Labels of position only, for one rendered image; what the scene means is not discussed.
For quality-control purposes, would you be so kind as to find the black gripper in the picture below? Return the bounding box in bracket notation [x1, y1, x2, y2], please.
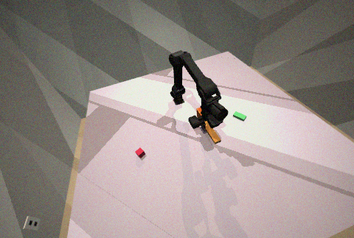
[188, 107, 210, 129]

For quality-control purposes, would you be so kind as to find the green rectangular block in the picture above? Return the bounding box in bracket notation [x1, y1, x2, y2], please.
[233, 111, 246, 121]

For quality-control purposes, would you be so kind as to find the small red cube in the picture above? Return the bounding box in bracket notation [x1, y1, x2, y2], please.
[136, 147, 145, 158]

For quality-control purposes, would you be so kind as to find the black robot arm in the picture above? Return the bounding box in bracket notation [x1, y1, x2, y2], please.
[169, 50, 228, 128]

